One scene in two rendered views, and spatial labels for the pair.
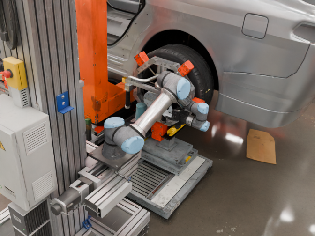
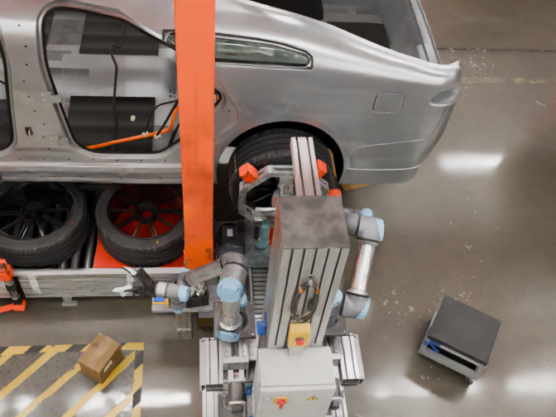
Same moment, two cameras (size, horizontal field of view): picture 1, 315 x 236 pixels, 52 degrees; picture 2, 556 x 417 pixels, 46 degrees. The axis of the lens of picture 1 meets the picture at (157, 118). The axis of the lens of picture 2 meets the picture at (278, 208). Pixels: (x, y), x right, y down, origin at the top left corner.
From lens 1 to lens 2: 2.61 m
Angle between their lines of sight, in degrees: 36
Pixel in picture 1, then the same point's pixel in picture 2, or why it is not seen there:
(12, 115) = (307, 368)
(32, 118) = (325, 360)
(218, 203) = not seen: hidden behind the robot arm
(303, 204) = (430, 222)
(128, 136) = (361, 306)
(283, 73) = (421, 136)
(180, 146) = not seen: hidden behind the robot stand
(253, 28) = (386, 105)
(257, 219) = (405, 266)
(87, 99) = (198, 253)
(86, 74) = (197, 231)
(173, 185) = not seen: hidden behind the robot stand
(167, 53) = (283, 157)
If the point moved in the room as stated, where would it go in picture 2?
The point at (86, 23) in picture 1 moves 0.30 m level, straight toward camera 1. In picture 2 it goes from (201, 184) to (244, 217)
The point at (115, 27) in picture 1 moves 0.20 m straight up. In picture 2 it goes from (81, 83) to (77, 59)
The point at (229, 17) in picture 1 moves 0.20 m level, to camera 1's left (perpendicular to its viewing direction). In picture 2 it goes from (357, 99) to (328, 112)
